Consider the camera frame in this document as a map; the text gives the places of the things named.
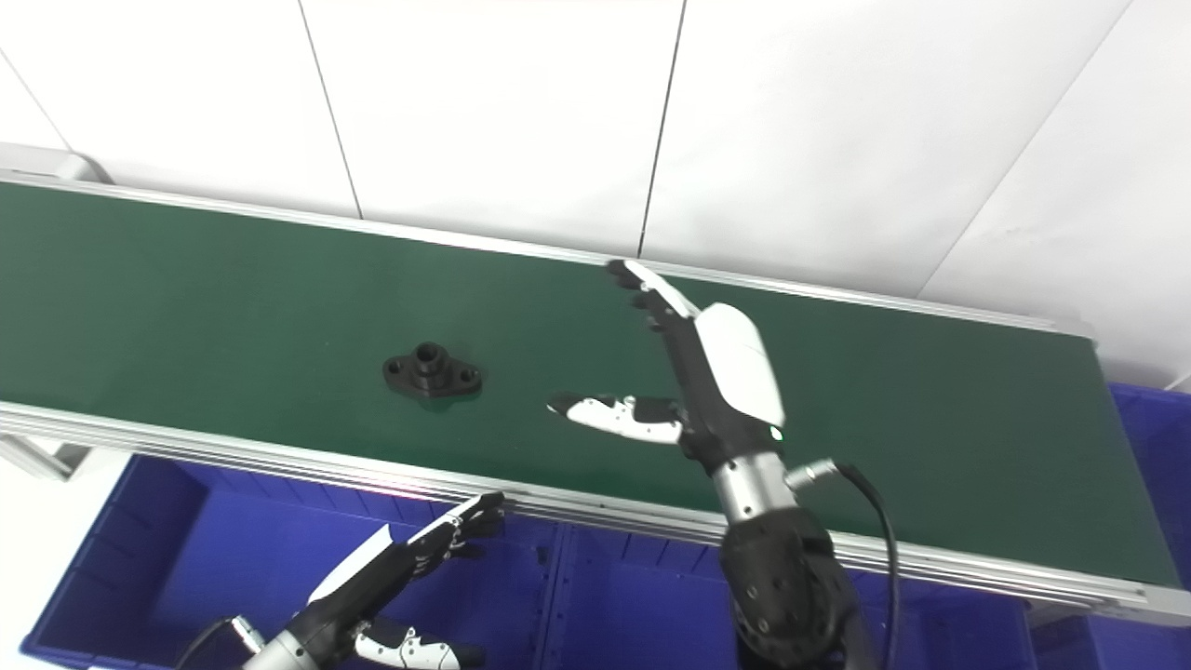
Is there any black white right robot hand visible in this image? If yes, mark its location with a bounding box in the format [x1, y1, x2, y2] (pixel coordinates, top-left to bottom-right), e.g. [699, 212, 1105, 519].
[547, 259, 787, 476]

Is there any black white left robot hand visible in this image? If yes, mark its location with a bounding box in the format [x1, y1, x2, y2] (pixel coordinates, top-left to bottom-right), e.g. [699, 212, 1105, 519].
[296, 491, 508, 670]

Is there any black flanged metal part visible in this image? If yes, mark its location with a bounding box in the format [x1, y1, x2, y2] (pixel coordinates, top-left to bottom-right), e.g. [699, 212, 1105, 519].
[381, 341, 485, 400]

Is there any blue plastic bin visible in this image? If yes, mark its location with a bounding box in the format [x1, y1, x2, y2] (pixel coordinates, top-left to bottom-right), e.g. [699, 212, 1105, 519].
[20, 454, 565, 670]
[1028, 382, 1191, 670]
[540, 521, 1039, 670]

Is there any green conveyor belt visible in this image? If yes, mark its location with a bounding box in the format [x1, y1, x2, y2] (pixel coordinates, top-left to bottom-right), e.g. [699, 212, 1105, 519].
[0, 167, 1191, 627]
[0, 181, 1183, 589]

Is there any grey conveyor support leg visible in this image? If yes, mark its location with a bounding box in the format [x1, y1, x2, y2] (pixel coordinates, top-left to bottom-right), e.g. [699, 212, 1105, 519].
[0, 437, 94, 482]

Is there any grey conveyor end housing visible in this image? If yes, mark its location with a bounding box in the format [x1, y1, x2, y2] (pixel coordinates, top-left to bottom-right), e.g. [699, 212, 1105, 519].
[0, 141, 114, 185]

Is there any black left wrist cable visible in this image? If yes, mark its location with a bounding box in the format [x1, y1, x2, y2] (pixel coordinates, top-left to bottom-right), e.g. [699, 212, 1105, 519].
[172, 615, 263, 670]

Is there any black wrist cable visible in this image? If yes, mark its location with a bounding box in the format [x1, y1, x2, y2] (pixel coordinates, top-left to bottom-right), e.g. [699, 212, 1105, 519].
[172, 615, 263, 670]
[786, 458, 903, 670]

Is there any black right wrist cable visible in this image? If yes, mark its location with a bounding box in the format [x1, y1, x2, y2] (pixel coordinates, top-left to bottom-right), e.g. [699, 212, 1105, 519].
[786, 458, 903, 670]

